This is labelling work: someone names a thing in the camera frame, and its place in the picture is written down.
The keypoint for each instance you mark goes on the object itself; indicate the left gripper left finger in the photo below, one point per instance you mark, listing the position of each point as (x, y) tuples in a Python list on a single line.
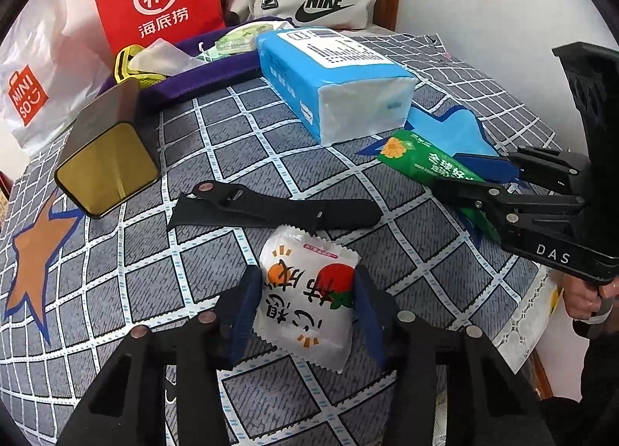
[(236, 310)]

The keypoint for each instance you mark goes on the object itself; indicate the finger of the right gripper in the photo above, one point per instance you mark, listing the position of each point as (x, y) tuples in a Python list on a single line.
[(488, 203), (512, 167)]

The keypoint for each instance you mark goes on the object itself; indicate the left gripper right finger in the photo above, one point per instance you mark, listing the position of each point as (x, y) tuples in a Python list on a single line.
[(377, 312)]

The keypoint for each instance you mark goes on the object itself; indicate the white fruit snack packet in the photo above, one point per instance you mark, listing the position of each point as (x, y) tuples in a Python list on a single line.
[(307, 301)]

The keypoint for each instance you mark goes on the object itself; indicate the green snack packet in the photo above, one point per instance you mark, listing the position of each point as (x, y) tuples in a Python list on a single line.
[(420, 160)]

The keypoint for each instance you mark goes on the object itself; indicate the yellow Adidas pouch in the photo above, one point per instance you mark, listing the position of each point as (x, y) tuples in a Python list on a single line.
[(122, 71)]

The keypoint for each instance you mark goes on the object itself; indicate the green wet wipes pack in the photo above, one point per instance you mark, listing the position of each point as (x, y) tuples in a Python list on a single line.
[(240, 40)]

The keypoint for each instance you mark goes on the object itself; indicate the person's right hand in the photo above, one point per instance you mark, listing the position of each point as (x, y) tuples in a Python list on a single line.
[(582, 299)]

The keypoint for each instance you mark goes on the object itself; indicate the blue star sticker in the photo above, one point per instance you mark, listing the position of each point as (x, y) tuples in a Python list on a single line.
[(456, 132)]

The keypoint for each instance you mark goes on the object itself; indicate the grey checked table cloth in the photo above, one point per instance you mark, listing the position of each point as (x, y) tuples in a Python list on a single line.
[(126, 268)]

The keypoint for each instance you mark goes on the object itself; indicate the dark green gold tin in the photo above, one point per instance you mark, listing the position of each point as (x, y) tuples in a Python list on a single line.
[(105, 159)]

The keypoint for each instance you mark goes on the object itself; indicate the blue tissue pack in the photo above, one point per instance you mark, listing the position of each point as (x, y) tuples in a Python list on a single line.
[(338, 88)]

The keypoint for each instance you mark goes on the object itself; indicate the brown star sticker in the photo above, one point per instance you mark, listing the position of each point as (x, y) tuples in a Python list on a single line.
[(35, 247)]

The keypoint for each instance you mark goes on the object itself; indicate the purple cloth tray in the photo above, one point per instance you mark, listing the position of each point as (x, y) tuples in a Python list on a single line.
[(207, 78)]

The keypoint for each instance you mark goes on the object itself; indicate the white Miniso plastic bag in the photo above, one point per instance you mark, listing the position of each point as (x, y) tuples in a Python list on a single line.
[(47, 77)]

